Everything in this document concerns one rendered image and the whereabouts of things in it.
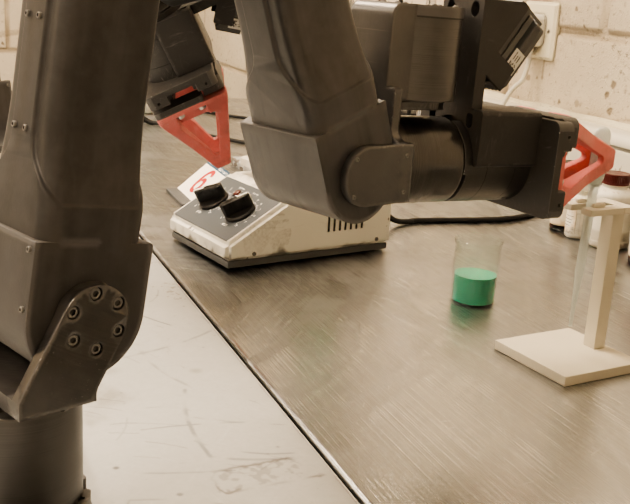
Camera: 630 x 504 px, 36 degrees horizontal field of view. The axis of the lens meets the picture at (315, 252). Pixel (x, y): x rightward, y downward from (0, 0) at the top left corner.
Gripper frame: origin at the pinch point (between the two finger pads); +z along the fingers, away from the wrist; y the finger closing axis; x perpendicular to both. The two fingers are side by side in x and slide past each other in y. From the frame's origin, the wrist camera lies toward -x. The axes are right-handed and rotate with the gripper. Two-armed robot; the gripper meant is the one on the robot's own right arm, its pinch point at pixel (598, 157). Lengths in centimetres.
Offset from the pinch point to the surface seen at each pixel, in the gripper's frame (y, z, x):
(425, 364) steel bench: 3.5, -11.0, 16.5
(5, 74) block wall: 274, 15, 22
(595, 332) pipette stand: -0.3, 2.4, 13.9
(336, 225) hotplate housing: 30.6, -3.3, 12.5
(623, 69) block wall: 44, 49, -4
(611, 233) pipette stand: -0.5, 2.2, 5.8
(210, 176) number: 59, -5, 13
